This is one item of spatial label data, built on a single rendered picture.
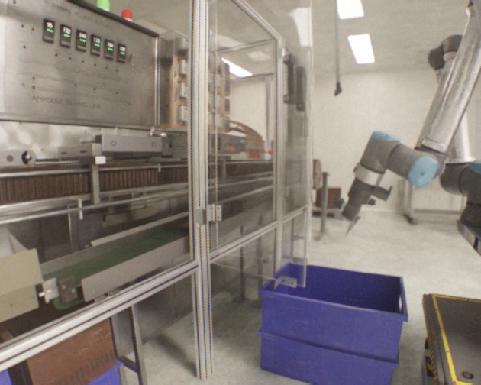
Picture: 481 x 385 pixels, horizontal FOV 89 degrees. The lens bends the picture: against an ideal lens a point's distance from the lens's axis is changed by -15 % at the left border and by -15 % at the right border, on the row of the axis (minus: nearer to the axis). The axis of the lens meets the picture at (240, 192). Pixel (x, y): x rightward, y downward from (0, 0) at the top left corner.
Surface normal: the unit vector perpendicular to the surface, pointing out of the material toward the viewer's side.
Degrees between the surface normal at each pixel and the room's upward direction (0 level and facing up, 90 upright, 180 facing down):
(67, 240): 90
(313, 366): 90
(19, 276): 79
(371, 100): 90
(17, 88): 90
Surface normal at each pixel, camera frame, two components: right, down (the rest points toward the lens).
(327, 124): -0.48, 0.11
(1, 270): 0.86, -0.13
